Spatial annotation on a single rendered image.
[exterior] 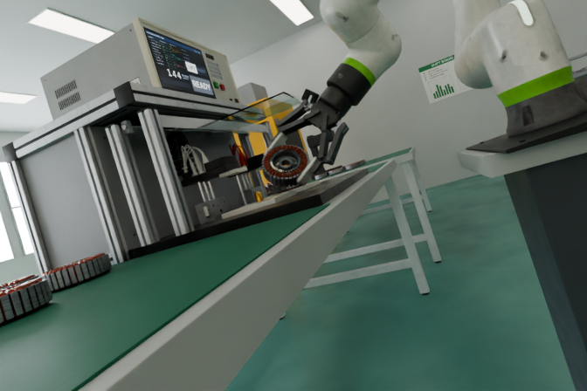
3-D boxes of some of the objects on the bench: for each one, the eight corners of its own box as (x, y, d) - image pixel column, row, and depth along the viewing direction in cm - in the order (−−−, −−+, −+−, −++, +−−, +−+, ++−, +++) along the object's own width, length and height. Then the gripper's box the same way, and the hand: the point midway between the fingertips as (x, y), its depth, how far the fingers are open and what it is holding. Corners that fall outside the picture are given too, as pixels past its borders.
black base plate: (369, 173, 125) (367, 167, 125) (322, 205, 64) (319, 193, 65) (255, 208, 141) (253, 202, 141) (134, 258, 81) (131, 249, 81)
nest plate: (296, 193, 95) (295, 188, 95) (275, 202, 81) (273, 197, 81) (250, 208, 100) (248, 203, 100) (222, 219, 86) (220, 214, 86)
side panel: (134, 258, 82) (93, 126, 83) (123, 262, 79) (81, 126, 80) (54, 280, 91) (19, 163, 92) (43, 284, 89) (6, 163, 89)
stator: (31, 301, 58) (25, 279, 58) (58, 286, 68) (51, 268, 69) (104, 276, 61) (98, 255, 61) (118, 265, 72) (113, 248, 72)
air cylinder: (230, 214, 98) (224, 195, 98) (216, 220, 91) (209, 200, 91) (215, 219, 100) (210, 200, 100) (200, 224, 93) (194, 205, 93)
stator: (319, 159, 81) (286, 136, 87) (283, 186, 76) (252, 160, 82) (319, 169, 84) (287, 147, 90) (285, 196, 79) (253, 170, 85)
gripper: (383, 125, 80) (323, 202, 80) (311, 84, 92) (259, 151, 93) (376, 109, 74) (311, 193, 74) (300, 68, 86) (245, 140, 86)
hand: (287, 163), depth 83 cm, fingers closed on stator, 11 cm apart
